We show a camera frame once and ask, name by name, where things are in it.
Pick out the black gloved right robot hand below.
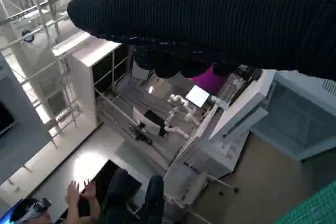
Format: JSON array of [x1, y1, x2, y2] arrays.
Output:
[[67, 0, 336, 81]]

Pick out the purple object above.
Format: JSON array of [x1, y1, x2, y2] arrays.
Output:
[[188, 65, 224, 95]]

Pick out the bright tablet screen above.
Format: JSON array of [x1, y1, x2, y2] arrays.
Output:
[[186, 85, 211, 108]]

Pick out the white chest freezer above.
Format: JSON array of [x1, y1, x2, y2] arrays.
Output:
[[167, 69, 276, 180]]

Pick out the black flat panel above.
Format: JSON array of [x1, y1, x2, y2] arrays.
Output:
[[143, 110, 169, 138]]

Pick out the white board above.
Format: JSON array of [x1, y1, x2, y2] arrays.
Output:
[[132, 107, 161, 136]]

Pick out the white vented freezer cabinet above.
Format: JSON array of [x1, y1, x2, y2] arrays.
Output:
[[248, 71, 336, 162]]

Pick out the white shelf cabinet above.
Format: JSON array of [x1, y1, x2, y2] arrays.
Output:
[[51, 40, 132, 130]]

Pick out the white wheeled stand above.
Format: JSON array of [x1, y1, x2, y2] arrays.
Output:
[[165, 165, 239, 209]]

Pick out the green cutting mat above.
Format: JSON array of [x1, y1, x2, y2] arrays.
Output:
[[290, 182, 336, 224]]

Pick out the person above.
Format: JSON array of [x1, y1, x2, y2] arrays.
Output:
[[10, 168, 166, 224]]

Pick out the VR headset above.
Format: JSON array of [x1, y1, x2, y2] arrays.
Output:
[[22, 197, 53, 219]]

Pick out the computer monitor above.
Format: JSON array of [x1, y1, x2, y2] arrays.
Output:
[[0, 199, 22, 224]]

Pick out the blue ring sign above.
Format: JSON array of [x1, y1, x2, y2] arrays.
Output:
[[22, 29, 35, 42]]

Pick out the white metal pipe frame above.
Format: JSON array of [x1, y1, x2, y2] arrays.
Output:
[[0, 0, 121, 183]]

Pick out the grey wall cabinet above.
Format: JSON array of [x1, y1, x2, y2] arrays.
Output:
[[0, 53, 52, 156]]

